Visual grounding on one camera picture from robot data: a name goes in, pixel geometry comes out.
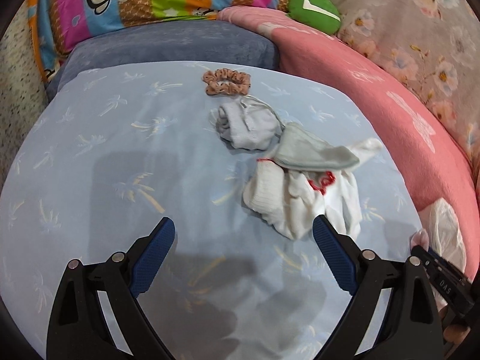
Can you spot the white lined trash bin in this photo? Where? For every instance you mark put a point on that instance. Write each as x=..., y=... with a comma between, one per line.
x=440, y=221

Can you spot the blue grey plush pillow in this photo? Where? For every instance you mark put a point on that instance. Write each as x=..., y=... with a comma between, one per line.
x=184, y=40

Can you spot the tan patterned scrunchie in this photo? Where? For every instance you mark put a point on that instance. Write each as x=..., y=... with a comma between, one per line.
x=227, y=82

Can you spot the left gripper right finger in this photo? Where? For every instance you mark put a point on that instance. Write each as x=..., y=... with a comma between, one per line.
x=391, y=314

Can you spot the grey floral duvet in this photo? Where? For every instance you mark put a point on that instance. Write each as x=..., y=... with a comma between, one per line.
x=432, y=48

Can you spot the light blue folded sock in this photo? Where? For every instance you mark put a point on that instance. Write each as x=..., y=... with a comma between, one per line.
x=247, y=123

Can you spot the grey green sock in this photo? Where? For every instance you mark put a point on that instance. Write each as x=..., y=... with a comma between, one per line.
x=302, y=151

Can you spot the green round cushion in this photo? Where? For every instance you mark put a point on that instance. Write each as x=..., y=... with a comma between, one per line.
x=321, y=15

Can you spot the pink satin fabric piece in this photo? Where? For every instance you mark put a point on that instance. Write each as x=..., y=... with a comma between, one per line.
x=420, y=238

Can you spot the person's right hand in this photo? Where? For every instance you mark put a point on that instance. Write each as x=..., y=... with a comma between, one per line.
x=453, y=334

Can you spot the pink plush blanket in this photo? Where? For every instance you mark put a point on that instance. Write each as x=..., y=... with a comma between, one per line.
x=430, y=161

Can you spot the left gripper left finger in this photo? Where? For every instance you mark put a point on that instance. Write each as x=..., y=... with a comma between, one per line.
x=96, y=314

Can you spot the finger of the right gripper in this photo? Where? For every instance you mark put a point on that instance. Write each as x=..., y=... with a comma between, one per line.
x=423, y=254

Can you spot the white sock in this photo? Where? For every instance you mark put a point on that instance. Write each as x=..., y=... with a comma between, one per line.
x=289, y=200

